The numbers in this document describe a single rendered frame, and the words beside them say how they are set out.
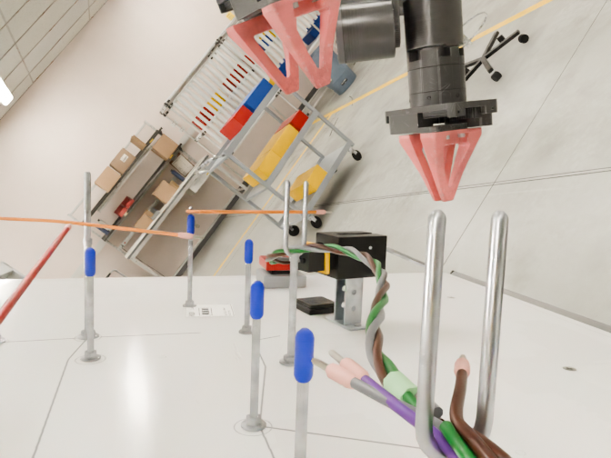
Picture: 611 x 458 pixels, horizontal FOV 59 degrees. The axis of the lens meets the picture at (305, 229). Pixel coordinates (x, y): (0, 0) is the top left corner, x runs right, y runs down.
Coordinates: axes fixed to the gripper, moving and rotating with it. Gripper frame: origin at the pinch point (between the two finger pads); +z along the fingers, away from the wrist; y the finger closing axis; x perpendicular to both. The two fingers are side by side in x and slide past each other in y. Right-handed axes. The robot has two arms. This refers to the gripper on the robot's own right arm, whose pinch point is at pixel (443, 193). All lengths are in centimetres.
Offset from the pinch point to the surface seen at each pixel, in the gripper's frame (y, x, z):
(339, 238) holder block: 1.6, -14.4, 2.0
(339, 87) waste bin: -578, 370, -59
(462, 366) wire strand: 31.8, -29.4, -0.7
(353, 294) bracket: 0.5, -12.8, 8.1
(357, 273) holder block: 1.6, -12.8, 5.7
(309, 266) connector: 1.4, -17.7, 4.0
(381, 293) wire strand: 23.8, -26.3, -0.4
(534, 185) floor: -117, 163, 26
